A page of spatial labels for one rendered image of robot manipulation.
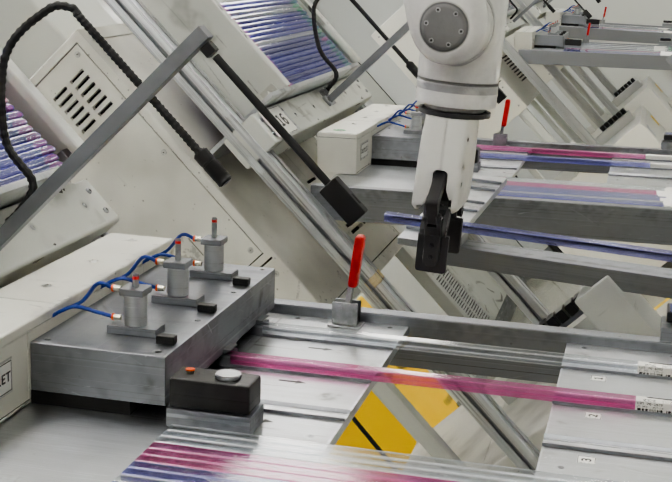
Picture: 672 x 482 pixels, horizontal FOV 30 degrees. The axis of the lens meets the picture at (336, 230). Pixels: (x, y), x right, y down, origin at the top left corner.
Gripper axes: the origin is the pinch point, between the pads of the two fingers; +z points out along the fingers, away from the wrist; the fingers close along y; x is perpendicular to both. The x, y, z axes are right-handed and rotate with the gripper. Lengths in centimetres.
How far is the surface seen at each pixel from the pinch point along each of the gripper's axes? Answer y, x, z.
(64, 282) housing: 14.8, -36.0, 5.2
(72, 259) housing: 5.8, -39.4, 5.4
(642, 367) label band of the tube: 0.7, 22.6, 8.8
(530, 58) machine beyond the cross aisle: -440, -33, 17
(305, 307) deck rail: -8.0, -16.1, 11.0
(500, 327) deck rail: -8.0, 6.8, 9.6
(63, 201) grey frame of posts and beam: -4.4, -45.7, 1.7
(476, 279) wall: -654, -69, 180
